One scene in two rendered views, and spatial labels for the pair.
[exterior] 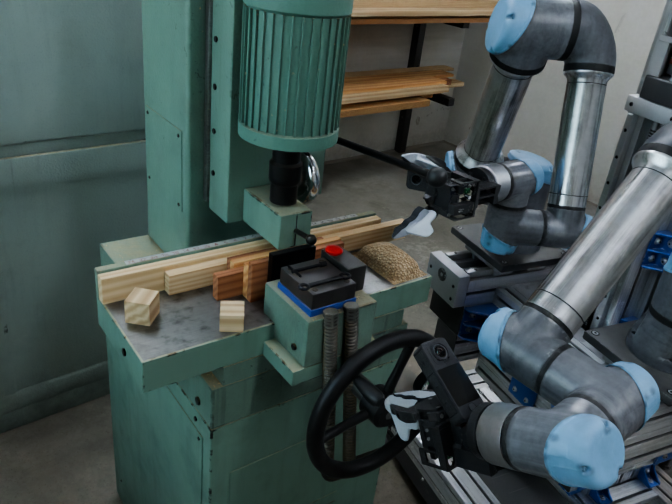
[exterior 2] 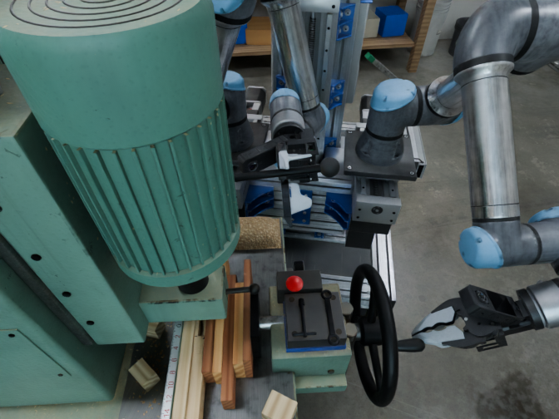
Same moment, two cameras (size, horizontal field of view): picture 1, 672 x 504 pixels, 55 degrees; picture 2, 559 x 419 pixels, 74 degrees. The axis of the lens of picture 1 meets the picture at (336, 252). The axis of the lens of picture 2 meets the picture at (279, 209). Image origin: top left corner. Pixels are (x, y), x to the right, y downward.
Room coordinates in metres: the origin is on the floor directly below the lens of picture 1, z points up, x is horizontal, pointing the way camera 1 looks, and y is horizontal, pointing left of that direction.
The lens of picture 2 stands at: (0.79, 0.29, 1.57)
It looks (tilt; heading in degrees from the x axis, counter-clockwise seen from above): 47 degrees down; 306
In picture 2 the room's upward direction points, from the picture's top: straight up
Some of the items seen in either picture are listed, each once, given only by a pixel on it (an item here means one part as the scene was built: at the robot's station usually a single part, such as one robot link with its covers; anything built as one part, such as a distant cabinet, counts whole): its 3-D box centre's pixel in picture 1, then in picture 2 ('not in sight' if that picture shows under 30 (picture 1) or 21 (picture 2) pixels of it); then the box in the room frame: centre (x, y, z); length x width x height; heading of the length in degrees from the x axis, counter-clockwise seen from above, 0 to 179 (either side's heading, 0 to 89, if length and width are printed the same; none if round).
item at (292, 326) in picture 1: (318, 313); (306, 329); (0.93, 0.02, 0.92); 0.15 x 0.13 x 0.09; 129
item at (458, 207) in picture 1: (460, 191); (294, 152); (1.12, -0.21, 1.10); 0.12 x 0.09 x 0.08; 129
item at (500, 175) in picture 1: (487, 185); (288, 131); (1.17, -0.27, 1.09); 0.08 x 0.05 x 0.08; 39
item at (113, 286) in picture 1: (257, 254); (190, 332); (1.09, 0.15, 0.93); 0.60 x 0.02 x 0.05; 129
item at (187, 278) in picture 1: (299, 252); (205, 293); (1.13, 0.07, 0.92); 0.55 x 0.02 x 0.04; 129
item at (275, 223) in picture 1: (276, 218); (186, 294); (1.12, 0.12, 0.99); 0.14 x 0.07 x 0.09; 39
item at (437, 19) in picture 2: not in sight; (427, 25); (1.78, -3.43, 0.24); 0.31 x 0.29 x 0.47; 43
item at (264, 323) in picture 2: (300, 279); (272, 322); (0.98, 0.06, 0.95); 0.09 x 0.07 x 0.09; 129
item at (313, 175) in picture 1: (300, 176); not in sight; (1.28, 0.09, 1.02); 0.12 x 0.03 x 0.12; 39
